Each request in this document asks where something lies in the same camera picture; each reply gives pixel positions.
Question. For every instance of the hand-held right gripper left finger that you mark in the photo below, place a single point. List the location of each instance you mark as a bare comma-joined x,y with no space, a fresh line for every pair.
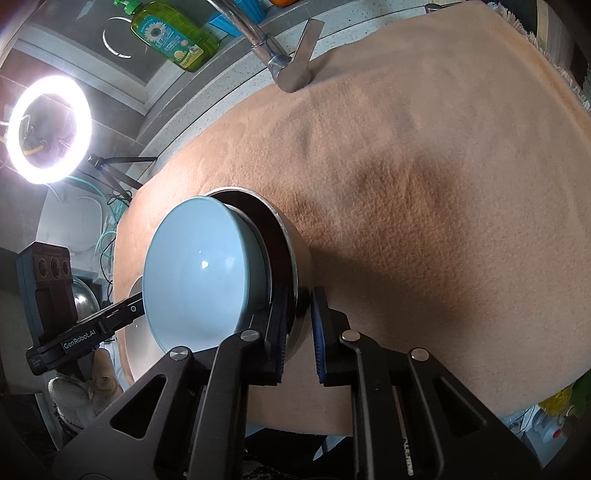
282,337

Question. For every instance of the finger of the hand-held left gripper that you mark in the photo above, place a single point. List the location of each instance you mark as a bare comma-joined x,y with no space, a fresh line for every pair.
120,311

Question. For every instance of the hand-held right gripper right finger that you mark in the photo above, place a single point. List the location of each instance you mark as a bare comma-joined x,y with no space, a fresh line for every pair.
318,337

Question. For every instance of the large white plate leaf print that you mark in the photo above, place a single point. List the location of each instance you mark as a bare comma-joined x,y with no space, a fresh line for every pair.
136,341

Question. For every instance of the steel bowl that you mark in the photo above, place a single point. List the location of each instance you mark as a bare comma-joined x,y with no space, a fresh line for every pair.
284,258

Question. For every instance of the light blue ceramic bowl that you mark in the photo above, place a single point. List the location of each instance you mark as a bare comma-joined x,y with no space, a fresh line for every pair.
203,277

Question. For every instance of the person's left hand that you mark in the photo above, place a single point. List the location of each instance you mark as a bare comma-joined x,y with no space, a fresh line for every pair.
104,374

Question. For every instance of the steel pot lid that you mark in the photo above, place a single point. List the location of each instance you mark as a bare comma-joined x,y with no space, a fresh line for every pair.
85,300

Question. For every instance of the tan cloth mat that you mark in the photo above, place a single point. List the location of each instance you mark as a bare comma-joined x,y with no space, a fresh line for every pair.
415,184

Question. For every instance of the chrome faucet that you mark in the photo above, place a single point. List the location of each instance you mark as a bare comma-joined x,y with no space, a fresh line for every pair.
286,74

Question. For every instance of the green dish soap bottle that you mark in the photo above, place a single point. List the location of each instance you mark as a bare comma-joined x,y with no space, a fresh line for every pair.
175,37

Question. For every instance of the blue ribbed cup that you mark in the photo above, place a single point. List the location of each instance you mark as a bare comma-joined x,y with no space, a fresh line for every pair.
251,7

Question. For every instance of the orange fruit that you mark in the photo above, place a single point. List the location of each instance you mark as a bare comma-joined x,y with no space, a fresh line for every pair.
281,2

